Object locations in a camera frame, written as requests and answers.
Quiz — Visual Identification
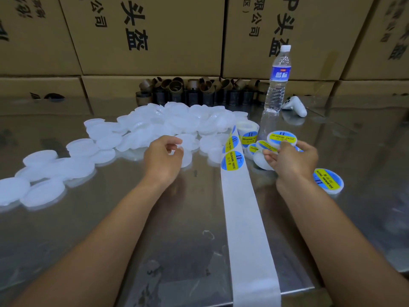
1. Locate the person's left hand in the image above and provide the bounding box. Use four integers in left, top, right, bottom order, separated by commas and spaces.
142, 135, 185, 189

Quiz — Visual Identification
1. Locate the person's right hand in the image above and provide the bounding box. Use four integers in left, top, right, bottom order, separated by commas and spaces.
263, 140, 319, 189

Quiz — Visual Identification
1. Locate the pile of white plastic lids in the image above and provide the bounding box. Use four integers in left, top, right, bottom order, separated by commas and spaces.
0, 102, 250, 210

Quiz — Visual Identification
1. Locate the sticker roll with backing strip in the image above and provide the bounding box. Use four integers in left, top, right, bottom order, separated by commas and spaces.
220, 120, 282, 307

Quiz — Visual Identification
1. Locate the person's right forearm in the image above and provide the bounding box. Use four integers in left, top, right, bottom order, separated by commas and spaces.
276, 176, 409, 307

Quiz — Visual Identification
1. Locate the person's left forearm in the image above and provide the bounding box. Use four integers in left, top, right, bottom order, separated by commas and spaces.
9, 179, 168, 307

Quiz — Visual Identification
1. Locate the white handheld controller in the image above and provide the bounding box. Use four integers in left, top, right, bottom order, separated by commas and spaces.
281, 96, 308, 118

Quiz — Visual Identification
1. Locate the row of dark cardboard tubes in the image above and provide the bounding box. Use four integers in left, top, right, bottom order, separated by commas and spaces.
135, 77, 269, 106

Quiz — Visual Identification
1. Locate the clear plastic water bottle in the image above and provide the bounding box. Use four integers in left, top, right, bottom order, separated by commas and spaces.
263, 45, 292, 116

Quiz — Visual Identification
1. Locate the stack of brown cardboard boxes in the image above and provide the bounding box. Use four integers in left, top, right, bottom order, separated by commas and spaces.
0, 0, 409, 100

